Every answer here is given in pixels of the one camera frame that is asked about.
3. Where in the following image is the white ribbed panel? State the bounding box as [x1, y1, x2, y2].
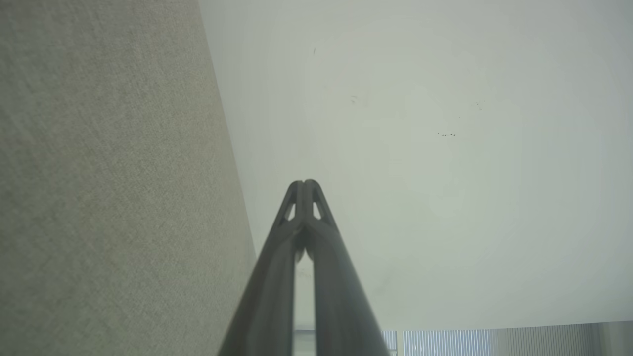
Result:
[293, 321, 633, 356]

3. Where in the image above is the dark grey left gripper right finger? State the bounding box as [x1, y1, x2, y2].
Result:
[304, 179, 392, 356]

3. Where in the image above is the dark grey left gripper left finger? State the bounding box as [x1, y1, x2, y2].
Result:
[218, 180, 305, 356]

